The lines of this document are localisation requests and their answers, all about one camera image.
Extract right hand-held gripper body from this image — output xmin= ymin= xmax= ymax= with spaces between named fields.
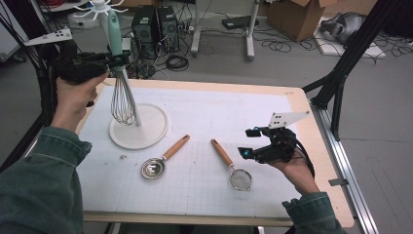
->
xmin=254 ymin=110 xmax=311 ymax=164

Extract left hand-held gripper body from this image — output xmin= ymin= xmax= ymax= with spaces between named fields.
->
xmin=22 ymin=28 xmax=113 ymax=86

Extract whisk with mint green handle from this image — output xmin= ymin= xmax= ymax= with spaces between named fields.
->
xmin=107 ymin=9 xmax=137 ymax=127

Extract small mesh strainer wooden handle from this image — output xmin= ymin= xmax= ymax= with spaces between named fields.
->
xmin=209 ymin=138 xmax=253 ymax=192

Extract white hook stand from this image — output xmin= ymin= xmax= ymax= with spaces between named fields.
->
xmin=72 ymin=0 xmax=169 ymax=150

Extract metal egg separator wooden handle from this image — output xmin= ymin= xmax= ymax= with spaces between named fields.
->
xmin=140 ymin=134 xmax=191 ymax=180

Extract person's right hand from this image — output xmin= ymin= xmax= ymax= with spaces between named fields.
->
xmin=266 ymin=149 xmax=320 ymax=196

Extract person's left hand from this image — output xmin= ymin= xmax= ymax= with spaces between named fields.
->
xmin=50 ymin=71 xmax=110 ymax=133

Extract white grid mat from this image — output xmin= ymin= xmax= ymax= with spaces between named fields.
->
xmin=76 ymin=85 xmax=319 ymax=219

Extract black computer tower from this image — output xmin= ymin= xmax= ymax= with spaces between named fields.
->
xmin=157 ymin=5 xmax=179 ymax=50
xmin=131 ymin=4 xmax=160 ymax=59

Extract white box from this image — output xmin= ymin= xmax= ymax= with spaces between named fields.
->
xmin=67 ymin=13 xmax=108 ymax=30

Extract flat black device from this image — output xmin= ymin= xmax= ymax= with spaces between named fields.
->
xmin=221 ymin=15 xmax=260 ymax=31

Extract cardboard box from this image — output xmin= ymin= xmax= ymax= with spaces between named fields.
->
xmin=266 ymin=0 xmax=339 ymax=43

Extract white foam board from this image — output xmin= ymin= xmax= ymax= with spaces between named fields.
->
xmin=313 ymin=16 xmax=388 ymax=59

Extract grey bag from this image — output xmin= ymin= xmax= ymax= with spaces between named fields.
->
xmin=319 ymin=12 xmax=366 ymax=45

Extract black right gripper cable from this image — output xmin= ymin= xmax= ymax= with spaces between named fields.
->
xmin=293 ymin=139 xmax=316 ymax=178

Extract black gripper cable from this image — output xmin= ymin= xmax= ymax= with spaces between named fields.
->
xmin=293 ymin=139 xmax=316 ymax=178
xmin=35 ymin=45 xmax=57 ymax=126

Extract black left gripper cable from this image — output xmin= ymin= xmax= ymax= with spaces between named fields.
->
xmin=35 ymin=45 xmax=57 ymax=126

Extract coiled black cable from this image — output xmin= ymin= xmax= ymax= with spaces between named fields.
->
xmin=165 ymin=54 xmax=190 ymax=72

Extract grey metal bracket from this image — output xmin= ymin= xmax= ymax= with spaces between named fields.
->
xmin=327 ymin=177 xmax=350 ymax=187

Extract red cable coil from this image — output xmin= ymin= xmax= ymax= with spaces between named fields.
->
xmin=38 ymin=0 xmax=66 ymax=9

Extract black metal frame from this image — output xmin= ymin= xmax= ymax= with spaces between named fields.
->
xmin=0 ymin=0 xmax=91 ymax=128
xmin=301 ymin=0 xmax=403 ymax=142

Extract loose black floor cables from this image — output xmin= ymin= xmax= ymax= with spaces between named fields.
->
xmin=259 ymin=28 xmax=325 ymax=55

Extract white metal stand frame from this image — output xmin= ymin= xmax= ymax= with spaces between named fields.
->
xmin=190 ymin=0 xmax=261 ymax=62

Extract aluminium rail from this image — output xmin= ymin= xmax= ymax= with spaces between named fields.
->
xmin=310 ymin=103 xmax=379 ymax=234

